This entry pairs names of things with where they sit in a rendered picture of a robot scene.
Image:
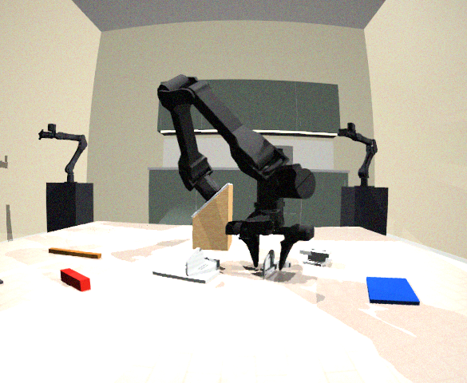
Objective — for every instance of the orange flat bar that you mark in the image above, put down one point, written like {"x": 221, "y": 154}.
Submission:
{"x": 89, "y": 255}

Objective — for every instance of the blue flat rectangular plate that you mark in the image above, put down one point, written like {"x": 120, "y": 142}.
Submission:
{"x": 391, "y": 291}

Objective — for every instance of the red rectangular block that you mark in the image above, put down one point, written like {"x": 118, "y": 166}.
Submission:
{"x": 75, "y": 279}

